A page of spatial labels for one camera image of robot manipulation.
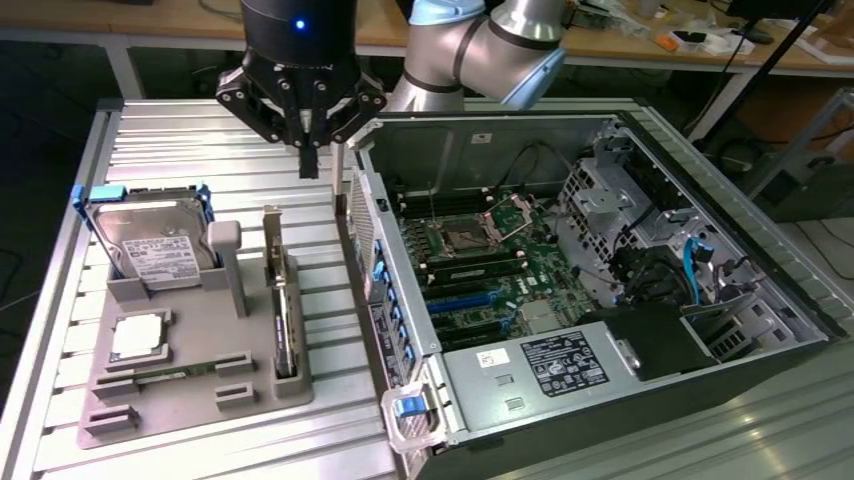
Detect hard disk in blue caddy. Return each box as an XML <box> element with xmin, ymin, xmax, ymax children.
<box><xmin>70</xmin><ymin>182</ymin><xmax>223</xmax><ymax>293</ymax></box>

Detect open black PC case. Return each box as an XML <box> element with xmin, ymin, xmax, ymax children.
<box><xmin>332</xmin><ymin>109</ymin><xmax>847</xmax><ymax>480</ymax></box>

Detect perforated metal disk bay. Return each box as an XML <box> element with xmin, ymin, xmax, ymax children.
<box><xmin>556</xmin><ymin>155</ymin><xmax>670</xmax><ymax>246</ymax></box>

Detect dark grey box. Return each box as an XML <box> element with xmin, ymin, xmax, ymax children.
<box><xmin>753</xmin><ymin>149</ymin><xmax>854</xmax><ymax>224</ymax></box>

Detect metal socket cover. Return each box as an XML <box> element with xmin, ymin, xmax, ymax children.
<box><xmin>480</xmin><ymin>191</ymin><xmax>542</xmax><ymax>240</ymax></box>

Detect black tripod pole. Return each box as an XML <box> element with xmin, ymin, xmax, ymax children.
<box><xmin>686</xmin><ymin>0</ymin><xmax>837</xmax><ymax>142</ymax></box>

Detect black power cable bundle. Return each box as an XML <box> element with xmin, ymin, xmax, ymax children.
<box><xmin>612</xmin><ymin>243</ymin><xmax>690</xmax><ymax>307</ymax></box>

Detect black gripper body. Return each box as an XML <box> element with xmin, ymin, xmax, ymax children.
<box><xmin>238</xmin><ymin>0</ymin><xmax>364</xmax><ymax>81</ymax></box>

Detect silver CPU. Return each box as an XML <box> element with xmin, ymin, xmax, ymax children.
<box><xmin>109</xmin><ymin>314</ymin><xmax>170</xmax><ymax>363</ymax></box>

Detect wooden workbench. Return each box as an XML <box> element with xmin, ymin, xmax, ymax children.
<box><xmin>0</xmin><ymin>0</ymin><xmax>854</xmax><ymax>100</ymax></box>

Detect black installed RAM stick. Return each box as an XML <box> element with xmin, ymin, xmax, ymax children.
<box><xmin>424</xmin><ymin>255</ymin><xmax>530</xmax><ymax>287</ymax></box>

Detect blue wire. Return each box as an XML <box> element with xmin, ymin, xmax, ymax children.
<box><xmin>680</xmin><ymin>236</ymin><xmax>717</xmax><ymax>307</ymax></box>

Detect green RAM stick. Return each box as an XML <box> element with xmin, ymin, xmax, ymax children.
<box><xmin>131</xmin><ymin>363</ymin><xmax>219</xmax><ymax>386</ymax></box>

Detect graphics card with black fan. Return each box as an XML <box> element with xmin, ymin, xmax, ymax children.
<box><xmin>261</xmin><ymin>203</ymin><xmax>302</xmax><ymax>379</ymax></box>

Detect silver chipset heatsink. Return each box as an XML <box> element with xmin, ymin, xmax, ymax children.
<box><xmin>518</xmin><ymin>301</ymin><xmax>564</xmax><ymax>335</ymax></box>

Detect blue expansion slot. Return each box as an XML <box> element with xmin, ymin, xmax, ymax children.
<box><xmin>424</xmin><ymin>291</ymin><xmax>501</xmax><ymax>316</ymax></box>

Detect black monitor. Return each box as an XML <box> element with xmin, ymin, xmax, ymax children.
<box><xmin>724</xmin><ymin>0</ymin><xmax>836</xmax><ymax>21</ymax></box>

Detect green motherboard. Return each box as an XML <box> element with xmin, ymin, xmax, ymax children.
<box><xmin>398</xmin><ymin>197</ymin><xmax>606</xmax><ymax>352</ymax></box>

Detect white plastic part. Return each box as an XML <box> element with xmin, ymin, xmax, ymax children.
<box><xmin>657</xmin><ymin>28</ymin><xmax>757</xmax><ymax>56</ymax></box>

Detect grey power supply unit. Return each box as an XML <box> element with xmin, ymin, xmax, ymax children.
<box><xmin>438</xmin><ymin>321</ymin><xmax>648</xmax><ymax>435</ymax></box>

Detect blue case latch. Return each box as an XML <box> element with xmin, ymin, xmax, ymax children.
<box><xmin>390</xmin><ymin>395</ymin><xmax>428</xmax><ymax>418</ymax></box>

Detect CPU socket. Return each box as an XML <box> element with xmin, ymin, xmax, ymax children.
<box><xmin>434</xmin><ymin>218</ymin><xmax>501</xmax><ymax>260</ymax></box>

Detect grey plastic parts rack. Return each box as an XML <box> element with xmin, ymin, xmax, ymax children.
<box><xmin>75</xmin><ymin>218</ymin><xmax>318</xmax><ymax>450</ymax></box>

